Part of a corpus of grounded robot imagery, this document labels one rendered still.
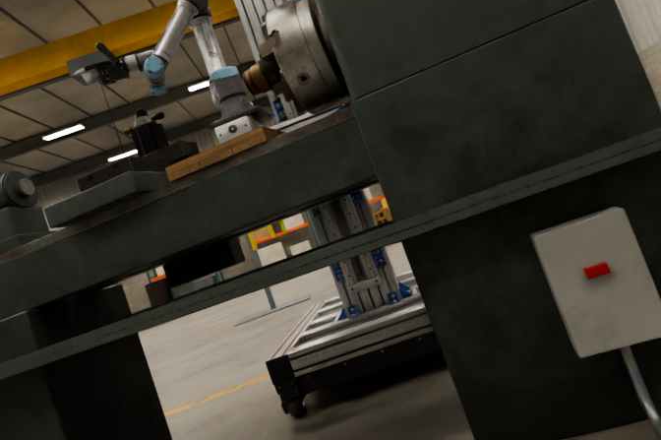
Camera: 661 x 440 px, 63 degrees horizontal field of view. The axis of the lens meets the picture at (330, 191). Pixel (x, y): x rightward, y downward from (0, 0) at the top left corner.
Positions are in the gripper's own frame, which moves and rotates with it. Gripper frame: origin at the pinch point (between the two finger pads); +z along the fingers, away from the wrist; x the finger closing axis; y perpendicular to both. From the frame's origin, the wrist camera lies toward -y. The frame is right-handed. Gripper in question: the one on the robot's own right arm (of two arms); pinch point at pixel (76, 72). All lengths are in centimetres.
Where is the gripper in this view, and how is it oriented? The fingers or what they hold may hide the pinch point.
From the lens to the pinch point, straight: 252.2
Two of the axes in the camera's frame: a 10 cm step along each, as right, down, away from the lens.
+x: -2.8, 0.4, 9.6
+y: 3.1, 9.5, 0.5
